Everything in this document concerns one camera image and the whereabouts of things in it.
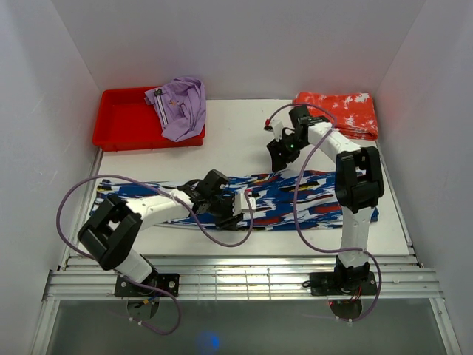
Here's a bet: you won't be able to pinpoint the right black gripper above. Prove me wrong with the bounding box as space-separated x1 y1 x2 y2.
267 132 309 173

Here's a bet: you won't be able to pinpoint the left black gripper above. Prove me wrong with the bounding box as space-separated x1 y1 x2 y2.
206 193 243 231

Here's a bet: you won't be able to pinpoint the blue white red patterned trousers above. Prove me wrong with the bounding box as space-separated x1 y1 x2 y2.
88 169 381 232

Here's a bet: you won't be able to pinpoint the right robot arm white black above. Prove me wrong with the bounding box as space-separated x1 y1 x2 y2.
264 104 384 296

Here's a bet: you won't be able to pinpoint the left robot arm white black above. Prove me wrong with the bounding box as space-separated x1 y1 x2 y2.
78 169 253 296

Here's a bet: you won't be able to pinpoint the folded orange white trousers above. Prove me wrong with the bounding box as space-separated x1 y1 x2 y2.
293 92 378 141

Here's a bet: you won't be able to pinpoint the purple trousers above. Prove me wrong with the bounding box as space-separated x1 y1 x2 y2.
144 76 206 142

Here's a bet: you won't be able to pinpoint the red plastic tray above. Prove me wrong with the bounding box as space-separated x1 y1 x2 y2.
92 87 205 152

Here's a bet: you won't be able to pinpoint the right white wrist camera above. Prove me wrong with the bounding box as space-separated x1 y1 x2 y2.
264 119 285 141

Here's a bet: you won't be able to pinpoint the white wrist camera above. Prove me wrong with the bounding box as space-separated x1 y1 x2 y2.
233 191 256 216
264 119 285 141

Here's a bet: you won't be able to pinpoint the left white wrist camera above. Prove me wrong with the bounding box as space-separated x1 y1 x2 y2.
233 191 256 216

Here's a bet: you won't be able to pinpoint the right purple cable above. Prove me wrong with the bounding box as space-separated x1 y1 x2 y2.
265 103 383 322

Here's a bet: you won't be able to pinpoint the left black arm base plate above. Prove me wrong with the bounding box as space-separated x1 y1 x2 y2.
113 273 180 297

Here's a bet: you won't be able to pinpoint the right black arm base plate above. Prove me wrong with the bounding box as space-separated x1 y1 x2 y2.
302 271 378 296

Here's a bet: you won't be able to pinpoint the aluminium rail frame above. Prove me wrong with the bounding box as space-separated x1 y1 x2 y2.
28 147 463 355

